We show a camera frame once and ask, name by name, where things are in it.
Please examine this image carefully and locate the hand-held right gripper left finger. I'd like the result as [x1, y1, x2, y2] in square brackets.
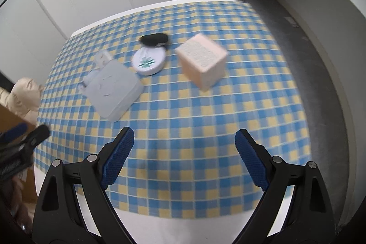
[32, 127, 138, 244]

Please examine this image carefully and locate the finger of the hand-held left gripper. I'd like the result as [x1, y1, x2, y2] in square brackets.
[8, 124, 50, 153]
[0, 122, 28, 144]

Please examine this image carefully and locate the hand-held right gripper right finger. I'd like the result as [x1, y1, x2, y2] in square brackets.
[231, 129, 336, 244]

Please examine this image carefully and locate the brown cardboard box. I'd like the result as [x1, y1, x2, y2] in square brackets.
[0, 102, 38, 203]

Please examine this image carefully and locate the grey square plastic case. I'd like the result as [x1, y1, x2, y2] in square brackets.
[78, 62, 144, 122]

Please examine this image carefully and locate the white round compact green leaf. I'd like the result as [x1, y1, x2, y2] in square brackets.
[132, 45, 168, 76]

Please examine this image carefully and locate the pink cube box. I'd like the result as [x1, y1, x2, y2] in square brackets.
[175, 33, 228, 91]

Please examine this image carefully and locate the black makeup puff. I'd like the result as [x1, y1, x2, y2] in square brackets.
[139, 33, 169, 48]

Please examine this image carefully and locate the cream padded chair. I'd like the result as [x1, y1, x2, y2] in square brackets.
[0, 78, 43, 119]

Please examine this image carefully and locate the blue yellow checked tablecloth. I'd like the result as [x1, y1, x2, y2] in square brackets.
[34, 1, 312, 219]

